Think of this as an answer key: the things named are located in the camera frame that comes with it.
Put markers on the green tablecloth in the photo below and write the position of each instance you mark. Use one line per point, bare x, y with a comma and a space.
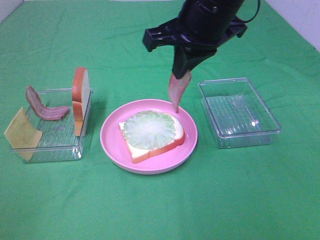
268, 192

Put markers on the red ham strip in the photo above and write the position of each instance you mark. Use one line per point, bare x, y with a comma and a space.
177, 87

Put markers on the white bread slice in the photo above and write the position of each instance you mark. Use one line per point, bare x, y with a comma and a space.
138, 155

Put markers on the clear right plastic tray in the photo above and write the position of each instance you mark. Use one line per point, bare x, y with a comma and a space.
237, 114

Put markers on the clear plastic tray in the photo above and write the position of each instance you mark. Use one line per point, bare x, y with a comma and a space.
237, 114
58, 141

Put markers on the bread slice left tray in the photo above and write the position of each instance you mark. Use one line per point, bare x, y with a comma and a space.
80, 97

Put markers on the yellow cheese slice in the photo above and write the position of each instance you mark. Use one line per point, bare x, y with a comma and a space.
22, 135

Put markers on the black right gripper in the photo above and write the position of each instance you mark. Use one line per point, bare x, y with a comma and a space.
199, 29

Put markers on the pink round plate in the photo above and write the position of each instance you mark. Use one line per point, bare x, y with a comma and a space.
115, 147

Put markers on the green lettuce leaf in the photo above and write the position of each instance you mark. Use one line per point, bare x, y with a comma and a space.
149, 130

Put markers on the brown bacon strip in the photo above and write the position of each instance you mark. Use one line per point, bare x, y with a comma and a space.
42, 111

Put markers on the clear left plastic tray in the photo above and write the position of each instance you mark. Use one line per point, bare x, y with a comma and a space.
58, 141

